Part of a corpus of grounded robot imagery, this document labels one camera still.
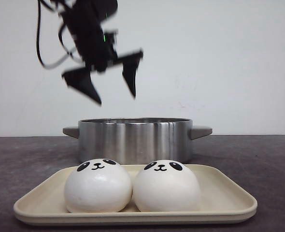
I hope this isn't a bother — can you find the white panda bun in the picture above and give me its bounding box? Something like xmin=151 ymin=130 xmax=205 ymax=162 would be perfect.
xmin=64 ymin=159 xmax=132 ymax=213
xmin=133 ymin=159 xmax=201 ymax=212

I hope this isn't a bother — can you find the stainless steel steamer pot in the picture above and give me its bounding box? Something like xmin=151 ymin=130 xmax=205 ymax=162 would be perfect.
xmin=63 ymin=117 xmax=213 ymax=164

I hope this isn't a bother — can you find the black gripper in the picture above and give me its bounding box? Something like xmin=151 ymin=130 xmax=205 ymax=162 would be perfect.
xmin=60 ymin=0 xmax=143 ymax=106

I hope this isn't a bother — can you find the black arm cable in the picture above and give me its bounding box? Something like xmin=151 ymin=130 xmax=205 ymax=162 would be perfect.
xmin=35 ymin=0 xmax=85 ymax=70

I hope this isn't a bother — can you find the beige plastic tray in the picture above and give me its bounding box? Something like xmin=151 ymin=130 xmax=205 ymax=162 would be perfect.
xmin=13 ymin=164 xmax=257 ymax=226

